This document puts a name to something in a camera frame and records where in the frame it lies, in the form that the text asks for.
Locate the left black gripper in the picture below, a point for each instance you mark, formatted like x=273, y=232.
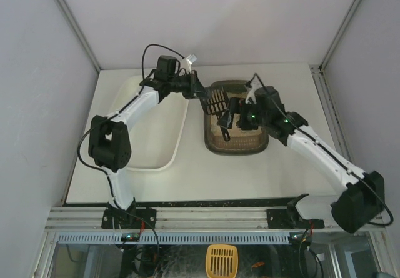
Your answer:
x=192, y=85

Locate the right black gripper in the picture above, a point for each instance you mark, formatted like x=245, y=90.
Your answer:
x=234, y=113

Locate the black litter scoop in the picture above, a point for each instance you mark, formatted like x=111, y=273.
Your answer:
x=216, y=102

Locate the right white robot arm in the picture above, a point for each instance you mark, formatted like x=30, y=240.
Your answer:
x=359, y=195

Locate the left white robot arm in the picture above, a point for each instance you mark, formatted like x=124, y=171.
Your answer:
x=109, y=142

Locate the dark brown litter box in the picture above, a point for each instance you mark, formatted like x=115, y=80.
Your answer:
x=233, y=142

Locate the yellow litter scoop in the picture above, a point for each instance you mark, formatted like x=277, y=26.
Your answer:
x=222, y=260

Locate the white plastic tray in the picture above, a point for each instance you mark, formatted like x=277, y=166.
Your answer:
x=155, y=137

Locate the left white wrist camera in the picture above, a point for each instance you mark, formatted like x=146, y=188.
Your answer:
x=188, y=62

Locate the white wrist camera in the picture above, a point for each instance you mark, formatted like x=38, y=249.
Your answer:
x=252, y=86
x=188, y=62

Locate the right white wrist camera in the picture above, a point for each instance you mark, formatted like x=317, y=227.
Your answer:
x=252, y=86

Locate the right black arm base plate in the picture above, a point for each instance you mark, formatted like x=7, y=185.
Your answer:
x=288, y=219

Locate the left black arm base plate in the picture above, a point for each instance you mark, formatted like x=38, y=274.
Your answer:
x=115, y=218

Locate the grey slotted cable duct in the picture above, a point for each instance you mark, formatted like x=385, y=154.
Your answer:
x=175, y=238

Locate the aluminium front rail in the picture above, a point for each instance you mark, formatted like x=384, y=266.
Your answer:
x=170, y=219

